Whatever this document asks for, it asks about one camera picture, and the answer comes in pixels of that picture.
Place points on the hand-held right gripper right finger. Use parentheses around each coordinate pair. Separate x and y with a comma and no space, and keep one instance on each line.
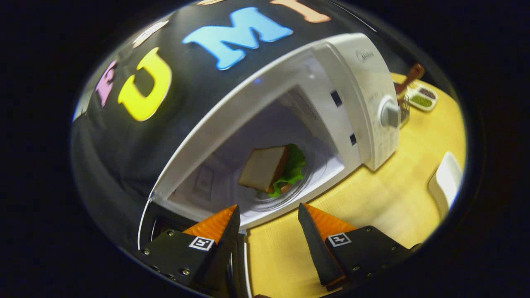
(316,248)

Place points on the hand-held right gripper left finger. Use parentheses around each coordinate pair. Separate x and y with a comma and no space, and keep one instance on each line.
(225,248)

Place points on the sandwich with green lettuce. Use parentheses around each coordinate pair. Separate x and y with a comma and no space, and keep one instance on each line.
(261,167)

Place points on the white divided bean dish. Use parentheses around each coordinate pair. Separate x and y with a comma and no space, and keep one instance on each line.
(422,101)

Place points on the white microwave oven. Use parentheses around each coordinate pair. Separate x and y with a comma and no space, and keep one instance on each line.
(364,82)

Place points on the white rectangular tray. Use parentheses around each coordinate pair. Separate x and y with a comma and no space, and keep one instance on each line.
(445,182)

